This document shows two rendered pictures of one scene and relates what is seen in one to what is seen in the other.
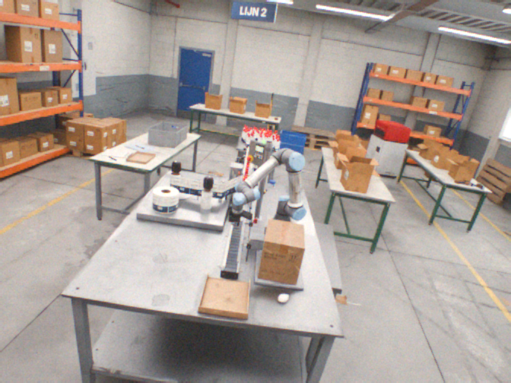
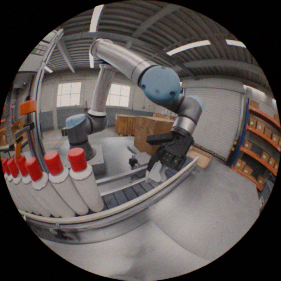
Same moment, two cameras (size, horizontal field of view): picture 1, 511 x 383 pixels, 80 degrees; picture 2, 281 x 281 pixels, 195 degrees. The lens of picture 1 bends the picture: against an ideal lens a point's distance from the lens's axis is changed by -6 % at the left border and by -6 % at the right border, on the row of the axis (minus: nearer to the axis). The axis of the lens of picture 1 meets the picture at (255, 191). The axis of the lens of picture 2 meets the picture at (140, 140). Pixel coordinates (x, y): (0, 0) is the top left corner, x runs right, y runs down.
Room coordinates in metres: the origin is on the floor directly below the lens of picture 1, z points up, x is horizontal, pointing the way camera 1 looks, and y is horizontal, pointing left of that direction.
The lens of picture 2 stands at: (2.26, 0.23, 1.16)
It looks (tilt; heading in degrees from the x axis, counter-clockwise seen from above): 20 degrees down; 235
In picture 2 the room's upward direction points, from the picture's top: 7 degrees clockwise
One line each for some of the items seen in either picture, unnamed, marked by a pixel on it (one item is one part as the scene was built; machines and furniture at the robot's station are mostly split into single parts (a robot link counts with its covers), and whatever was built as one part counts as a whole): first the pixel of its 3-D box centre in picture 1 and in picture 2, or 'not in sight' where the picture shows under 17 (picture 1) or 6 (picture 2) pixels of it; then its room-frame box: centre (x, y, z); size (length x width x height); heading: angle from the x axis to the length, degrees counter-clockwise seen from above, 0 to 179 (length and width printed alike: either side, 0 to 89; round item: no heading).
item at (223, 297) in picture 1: (226, 293); (197, 155); (1.45, 0.07, 0.85); 0.30 x 0.26 x 0.04; 2
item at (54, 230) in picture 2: not in sight; (63, 235); (2.43, 0.18, 0.89); 0.03 x 0.03 x 0.12; 2
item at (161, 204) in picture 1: (165, 199); not in sight; (2.30, 0.69, 0.95); 0.20 x 0.20 x 0.14
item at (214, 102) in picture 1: (213, 100); not in sight; (8.21, 1.40, 0.97); 0.47 x 0.41 x 0.37; 172
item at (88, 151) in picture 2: (282, 216); (80, 147); (2.35, -0.25, 0.94); 0.15 x 0.15 x 0.10
